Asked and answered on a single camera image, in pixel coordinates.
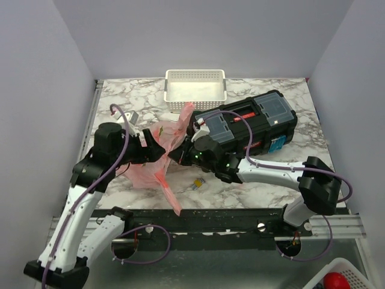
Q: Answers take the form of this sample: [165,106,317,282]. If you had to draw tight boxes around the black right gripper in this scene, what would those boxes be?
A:
[167,136,217,174]

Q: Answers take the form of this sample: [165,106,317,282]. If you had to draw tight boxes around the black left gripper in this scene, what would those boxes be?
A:
[112,129,166,167]

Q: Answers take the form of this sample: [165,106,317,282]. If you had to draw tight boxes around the pink plastic bag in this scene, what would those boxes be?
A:
[115,101,195,217]

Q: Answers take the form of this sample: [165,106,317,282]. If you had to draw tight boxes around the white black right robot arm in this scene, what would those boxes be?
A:
[168,135,341,236]

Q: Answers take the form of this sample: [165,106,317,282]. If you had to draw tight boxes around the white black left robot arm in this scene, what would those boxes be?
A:
[23,122,165,288]

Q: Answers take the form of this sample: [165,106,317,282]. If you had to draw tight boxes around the white perforated plastic basket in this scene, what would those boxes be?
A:
[164,69,227,112]

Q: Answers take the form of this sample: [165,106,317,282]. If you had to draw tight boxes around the black toolbox clear lids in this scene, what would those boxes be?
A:
[187,90,298,155]

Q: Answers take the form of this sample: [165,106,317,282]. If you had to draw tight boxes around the red ball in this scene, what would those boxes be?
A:
[323,272,351,289]

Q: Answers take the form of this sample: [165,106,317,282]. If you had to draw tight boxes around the white basket bottom right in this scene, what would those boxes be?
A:
[301,258,375,288]

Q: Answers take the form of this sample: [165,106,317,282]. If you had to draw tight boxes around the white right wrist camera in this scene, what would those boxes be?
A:
[191,118,210,142]

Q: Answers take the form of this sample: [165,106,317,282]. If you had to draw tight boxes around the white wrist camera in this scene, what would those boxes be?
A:
[191,118,210,142]
[114,111,138,135]

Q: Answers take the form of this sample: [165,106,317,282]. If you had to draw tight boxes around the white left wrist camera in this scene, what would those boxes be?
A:
[114,111,138,135]

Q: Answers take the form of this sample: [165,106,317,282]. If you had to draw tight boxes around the aluminium rail left edge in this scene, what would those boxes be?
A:
[75,79,104,164]

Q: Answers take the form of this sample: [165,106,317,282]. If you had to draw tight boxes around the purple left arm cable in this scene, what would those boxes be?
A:
[40,104,171,289]

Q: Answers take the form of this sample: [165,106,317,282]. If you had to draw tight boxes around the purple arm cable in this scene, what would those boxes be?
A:
[40,104,171,289]
[200,110,354,262]

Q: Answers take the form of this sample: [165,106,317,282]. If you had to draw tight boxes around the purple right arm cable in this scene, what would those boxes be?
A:
[200,110,354,262]

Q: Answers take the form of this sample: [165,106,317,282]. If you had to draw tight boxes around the aluminium rail front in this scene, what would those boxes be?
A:
[301,214,367,240]

